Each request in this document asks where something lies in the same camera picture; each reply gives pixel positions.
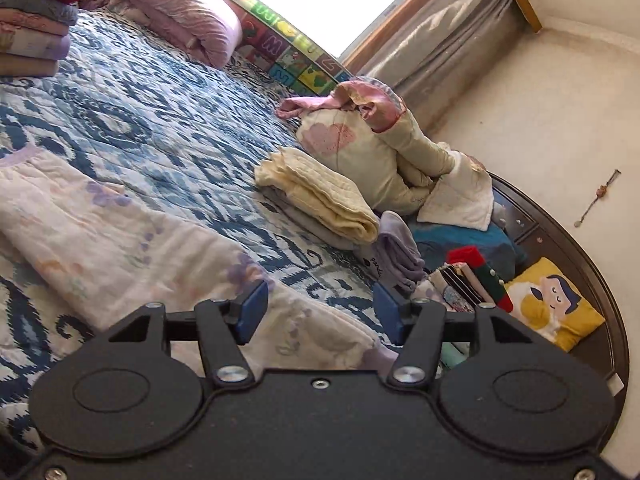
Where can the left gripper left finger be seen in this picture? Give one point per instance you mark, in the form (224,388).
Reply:
(224,327)

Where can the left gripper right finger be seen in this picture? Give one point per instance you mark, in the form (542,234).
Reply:
(416,326)

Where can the white floral purple-trim garment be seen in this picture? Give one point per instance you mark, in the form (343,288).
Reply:
(106,254)

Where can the white purple flower folded garment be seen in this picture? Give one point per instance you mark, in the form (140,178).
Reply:
(435,288)

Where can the mint green folded garment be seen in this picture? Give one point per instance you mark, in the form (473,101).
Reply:
(453,353)

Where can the black white striped garment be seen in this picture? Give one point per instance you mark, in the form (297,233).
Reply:
(461,285)

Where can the purple panda sweatshirt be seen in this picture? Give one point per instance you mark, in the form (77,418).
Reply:
(394,259)

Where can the teal blue pillow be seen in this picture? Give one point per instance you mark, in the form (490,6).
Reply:
(439,244)

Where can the red green knit garment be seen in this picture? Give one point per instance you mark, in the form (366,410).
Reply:
(488,277)

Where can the yellow cartoon girl pillow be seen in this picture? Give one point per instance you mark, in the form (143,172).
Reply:
(551,305)

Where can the folded yellow quilted blanket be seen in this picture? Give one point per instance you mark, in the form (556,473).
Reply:
(326,196)

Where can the dark wooden headboard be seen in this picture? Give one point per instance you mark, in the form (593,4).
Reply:
(531,227)

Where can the blue white patterned quilt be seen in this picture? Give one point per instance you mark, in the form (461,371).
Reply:
(128,110)

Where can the cream pink bundled comforter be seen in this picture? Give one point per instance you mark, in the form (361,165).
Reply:
(365,131)

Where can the grey curtain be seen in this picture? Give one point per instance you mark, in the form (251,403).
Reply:
(446,53)

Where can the colourful alphabet foam mat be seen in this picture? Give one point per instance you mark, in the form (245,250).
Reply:
(282,51)

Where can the purple folded duvet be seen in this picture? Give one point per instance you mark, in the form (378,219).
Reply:
(207,30)

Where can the tan folded garment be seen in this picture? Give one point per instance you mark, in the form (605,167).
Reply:
(20,66)

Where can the white lilac folded garment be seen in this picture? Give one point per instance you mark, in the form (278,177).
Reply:
(22,41)

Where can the grey blue folded garment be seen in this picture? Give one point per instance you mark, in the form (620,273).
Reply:
(63,13)

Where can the wooden window frame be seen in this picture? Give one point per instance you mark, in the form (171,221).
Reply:
(396,20)

